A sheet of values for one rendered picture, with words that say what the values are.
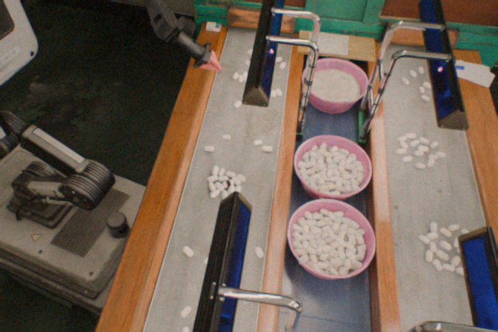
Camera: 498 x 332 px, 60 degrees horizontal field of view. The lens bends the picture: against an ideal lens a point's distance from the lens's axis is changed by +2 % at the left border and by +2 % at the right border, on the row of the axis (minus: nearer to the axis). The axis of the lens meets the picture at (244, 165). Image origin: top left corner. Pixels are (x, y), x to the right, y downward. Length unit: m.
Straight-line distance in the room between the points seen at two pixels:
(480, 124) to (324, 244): 0.80
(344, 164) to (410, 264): 0.40
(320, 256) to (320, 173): 0.31
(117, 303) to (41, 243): 0.58
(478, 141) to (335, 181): 0.56
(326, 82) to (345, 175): 0.48
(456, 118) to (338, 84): 0.66
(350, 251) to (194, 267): 0.48
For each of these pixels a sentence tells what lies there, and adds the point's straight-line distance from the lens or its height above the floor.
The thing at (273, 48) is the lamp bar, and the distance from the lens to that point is 1.42.
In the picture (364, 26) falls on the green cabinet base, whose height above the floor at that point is 0.82.
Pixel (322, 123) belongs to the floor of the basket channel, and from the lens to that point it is 1.76.
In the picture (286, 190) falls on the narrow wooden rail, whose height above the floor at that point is 0.76.
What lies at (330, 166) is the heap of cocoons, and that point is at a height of 0.74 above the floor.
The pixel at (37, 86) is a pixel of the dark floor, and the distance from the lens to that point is 3.10.
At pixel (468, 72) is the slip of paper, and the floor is 0.77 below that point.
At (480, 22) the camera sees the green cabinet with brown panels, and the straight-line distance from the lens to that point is 2.13.
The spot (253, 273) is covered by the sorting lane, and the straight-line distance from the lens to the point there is 1.30.
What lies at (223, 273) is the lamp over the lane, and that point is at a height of 1.11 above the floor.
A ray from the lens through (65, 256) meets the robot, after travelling 1.72.
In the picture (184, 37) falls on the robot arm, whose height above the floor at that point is 0.99.
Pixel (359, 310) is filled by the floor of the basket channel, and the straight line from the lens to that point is 1.38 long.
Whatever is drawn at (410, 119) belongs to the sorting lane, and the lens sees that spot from 1.78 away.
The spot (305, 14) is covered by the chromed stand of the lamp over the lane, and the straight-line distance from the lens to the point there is 1.51.
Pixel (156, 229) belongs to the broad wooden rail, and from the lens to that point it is 1.35.
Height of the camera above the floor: 1.93
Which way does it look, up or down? 53 degrees down
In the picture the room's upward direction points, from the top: 3 degrees clockwise
